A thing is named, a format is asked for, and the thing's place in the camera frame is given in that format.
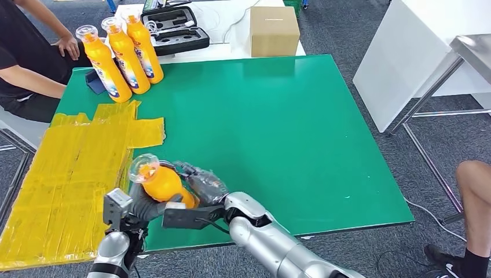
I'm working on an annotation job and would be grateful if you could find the person's leg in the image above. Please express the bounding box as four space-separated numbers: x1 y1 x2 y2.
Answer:
455 160 491 255

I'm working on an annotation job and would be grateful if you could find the black sock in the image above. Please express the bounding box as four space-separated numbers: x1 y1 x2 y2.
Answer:
459 248 491 278

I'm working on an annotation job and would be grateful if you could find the steel table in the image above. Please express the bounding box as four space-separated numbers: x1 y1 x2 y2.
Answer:
385 34 491 225

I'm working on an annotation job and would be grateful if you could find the black shoe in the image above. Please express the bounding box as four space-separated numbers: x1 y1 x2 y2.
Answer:
423 244 466 278

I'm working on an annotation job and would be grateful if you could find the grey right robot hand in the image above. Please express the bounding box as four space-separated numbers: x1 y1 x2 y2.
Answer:
173 160 230 208

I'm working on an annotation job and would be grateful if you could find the yellow tape patch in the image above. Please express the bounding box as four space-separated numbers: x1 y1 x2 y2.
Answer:
0 100 166 271

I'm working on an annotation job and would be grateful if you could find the person's left hand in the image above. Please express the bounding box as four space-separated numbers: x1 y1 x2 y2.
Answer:
52 34 81 61

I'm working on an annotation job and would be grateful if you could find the thin white table cable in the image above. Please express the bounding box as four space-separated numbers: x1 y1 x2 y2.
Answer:
222 0 262 43

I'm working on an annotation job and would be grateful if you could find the grey seat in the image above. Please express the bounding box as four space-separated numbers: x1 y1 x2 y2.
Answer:
0 105 50 151

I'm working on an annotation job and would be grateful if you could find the grey metal frame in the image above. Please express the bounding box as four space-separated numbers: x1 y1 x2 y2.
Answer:
0 128 36 227

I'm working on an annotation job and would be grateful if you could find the white cabinet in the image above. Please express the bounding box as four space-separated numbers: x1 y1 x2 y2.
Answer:
352 0 491 134

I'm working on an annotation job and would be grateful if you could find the black foam-lined case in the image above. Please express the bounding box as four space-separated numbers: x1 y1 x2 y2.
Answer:
140 5 211 57

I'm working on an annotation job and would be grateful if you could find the white charger cable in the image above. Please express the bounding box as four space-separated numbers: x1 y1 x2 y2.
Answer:
145 20 196 38

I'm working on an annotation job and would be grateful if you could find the black right camera bracket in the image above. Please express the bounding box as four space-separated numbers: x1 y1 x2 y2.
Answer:
162 205 226 231

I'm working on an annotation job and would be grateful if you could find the black left camera bracket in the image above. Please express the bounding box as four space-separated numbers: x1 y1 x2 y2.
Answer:
115 214 149 236

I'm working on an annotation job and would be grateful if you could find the black camera bracket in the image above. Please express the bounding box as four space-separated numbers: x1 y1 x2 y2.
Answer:
115 214 149 236
162 205 226 231

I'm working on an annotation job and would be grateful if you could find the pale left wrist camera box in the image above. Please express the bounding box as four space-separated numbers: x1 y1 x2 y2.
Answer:
102 188 134 228

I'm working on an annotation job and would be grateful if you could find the green plastic crate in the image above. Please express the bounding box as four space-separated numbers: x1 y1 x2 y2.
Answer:
283 0 304 18

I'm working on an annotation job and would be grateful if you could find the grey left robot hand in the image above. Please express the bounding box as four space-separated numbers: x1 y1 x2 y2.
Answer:
128 160 185 222

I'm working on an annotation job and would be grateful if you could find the person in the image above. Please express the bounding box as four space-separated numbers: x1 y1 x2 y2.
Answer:
0 0 93 123

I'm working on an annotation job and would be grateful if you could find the orange plastic bottle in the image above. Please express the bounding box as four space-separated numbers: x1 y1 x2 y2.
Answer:
122 9 164 85
128 153 200 210
101 17 151 95
75 24 133 104

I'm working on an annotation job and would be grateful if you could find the white table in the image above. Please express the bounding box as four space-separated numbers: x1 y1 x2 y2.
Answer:
114 0 307 64

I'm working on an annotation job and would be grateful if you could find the brown cardboard box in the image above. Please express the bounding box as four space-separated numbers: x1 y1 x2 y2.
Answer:
250 6 301 58

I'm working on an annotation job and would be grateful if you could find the blue tablet cover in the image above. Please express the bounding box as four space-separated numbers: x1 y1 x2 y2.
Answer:
85 69 107 96

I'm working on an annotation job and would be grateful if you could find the white floor cable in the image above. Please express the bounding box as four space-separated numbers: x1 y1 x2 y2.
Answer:
404 199 468 243

